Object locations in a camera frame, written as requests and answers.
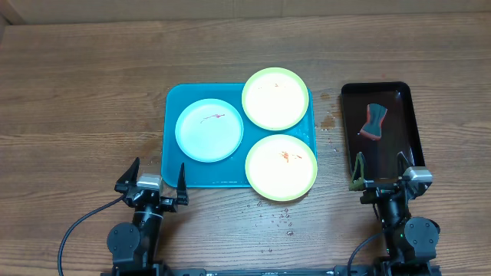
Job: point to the teal plastic tray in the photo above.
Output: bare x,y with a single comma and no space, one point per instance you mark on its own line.
223,174

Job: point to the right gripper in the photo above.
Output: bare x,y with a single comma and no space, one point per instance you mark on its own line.
379,192

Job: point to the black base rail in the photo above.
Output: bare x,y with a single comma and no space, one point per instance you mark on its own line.
338,270

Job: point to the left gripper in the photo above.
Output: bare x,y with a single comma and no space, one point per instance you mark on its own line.
171,204

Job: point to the orange and dark sponge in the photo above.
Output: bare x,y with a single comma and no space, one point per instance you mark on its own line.
372,128

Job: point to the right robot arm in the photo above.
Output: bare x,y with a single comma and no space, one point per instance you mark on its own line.
411,242

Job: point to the yellow-green plate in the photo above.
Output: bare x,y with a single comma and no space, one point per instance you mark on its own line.
281,168
275,98

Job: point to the black rectangular tray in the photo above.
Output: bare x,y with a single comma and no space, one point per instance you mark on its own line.
399,129

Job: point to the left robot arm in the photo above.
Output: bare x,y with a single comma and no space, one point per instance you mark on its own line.
133,245

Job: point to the light blue plate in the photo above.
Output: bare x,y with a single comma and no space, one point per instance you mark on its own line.
209,130

